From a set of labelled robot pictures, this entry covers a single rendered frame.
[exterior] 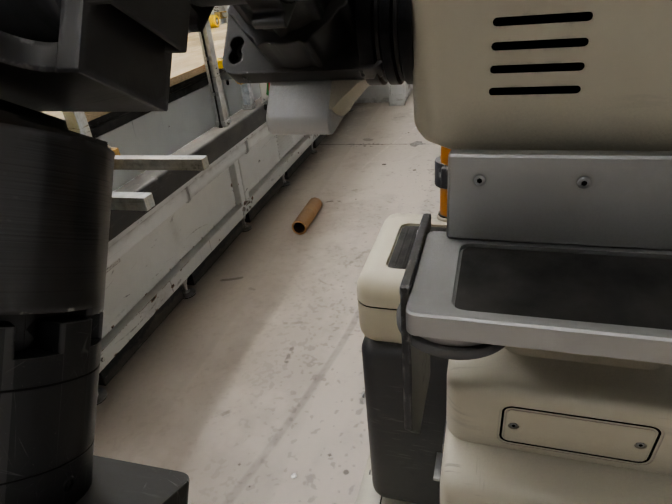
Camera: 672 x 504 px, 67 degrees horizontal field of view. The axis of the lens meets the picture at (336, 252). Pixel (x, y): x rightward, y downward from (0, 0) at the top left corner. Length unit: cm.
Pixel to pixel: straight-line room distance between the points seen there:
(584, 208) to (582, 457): 26
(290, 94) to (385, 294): 42
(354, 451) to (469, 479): 106
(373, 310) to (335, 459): 84
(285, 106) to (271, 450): 131
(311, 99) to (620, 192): 21
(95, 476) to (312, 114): 27
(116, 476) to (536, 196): 27
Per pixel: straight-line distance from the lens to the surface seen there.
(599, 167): 34
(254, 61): 39
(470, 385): 47
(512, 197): 34
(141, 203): 114
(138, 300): 206
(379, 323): 77
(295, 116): 38
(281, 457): 158
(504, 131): 35
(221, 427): 170
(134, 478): 19
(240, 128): 215
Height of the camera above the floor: 121
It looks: 29 degrees down
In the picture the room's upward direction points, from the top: 6 degrees counter-clockwise
